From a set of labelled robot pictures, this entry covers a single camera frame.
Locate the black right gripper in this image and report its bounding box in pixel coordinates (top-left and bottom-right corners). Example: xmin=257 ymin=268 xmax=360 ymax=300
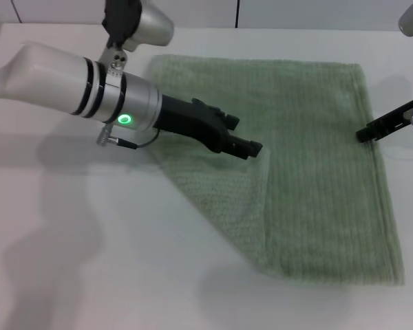
xmin=355 ymin=92 xmax=413 ymax=144

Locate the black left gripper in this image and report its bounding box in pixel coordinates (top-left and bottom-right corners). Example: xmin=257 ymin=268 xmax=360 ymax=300
xmin=152 ymin=95 xmax=264 ymax=161

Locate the pale green ribbed towel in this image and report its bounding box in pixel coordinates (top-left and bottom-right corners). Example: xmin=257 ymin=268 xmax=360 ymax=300
xmin=147 ymin=54 xmax=406 ymax=287

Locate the grey left wrist cable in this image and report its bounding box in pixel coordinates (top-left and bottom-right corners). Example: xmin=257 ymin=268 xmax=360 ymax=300
xmin=95 ymin=124 xmax=163 ymax=151

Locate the silver left camera bracket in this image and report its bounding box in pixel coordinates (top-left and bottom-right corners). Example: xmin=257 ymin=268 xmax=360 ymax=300
xmin=96 ymin=43 xmax=129 ymax=79

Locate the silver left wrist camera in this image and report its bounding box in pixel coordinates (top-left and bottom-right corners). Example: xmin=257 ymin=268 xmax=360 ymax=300
xmin=100 ymin=0 xmax=176 ymax=53

